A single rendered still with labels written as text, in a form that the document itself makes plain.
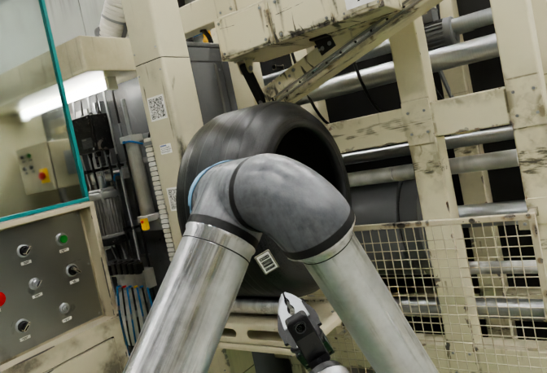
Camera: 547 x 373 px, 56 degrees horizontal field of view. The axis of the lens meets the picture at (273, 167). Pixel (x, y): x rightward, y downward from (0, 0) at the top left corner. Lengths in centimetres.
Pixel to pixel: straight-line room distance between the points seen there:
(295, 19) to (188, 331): 112
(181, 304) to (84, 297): 101
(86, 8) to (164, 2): 1120
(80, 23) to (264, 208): 1204
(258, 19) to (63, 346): 114
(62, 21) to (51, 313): 1098
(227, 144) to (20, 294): 73
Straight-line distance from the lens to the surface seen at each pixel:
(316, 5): 159
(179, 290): 74
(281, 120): 136
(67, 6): 1262
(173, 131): 160
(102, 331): 171
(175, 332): 73
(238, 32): 175
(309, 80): 175
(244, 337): 148
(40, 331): 166
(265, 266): 128
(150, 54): 165
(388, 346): 81
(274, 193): 68
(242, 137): 129
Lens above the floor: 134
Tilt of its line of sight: 3 degrees down
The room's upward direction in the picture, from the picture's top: 12 degrees counter-clockwise
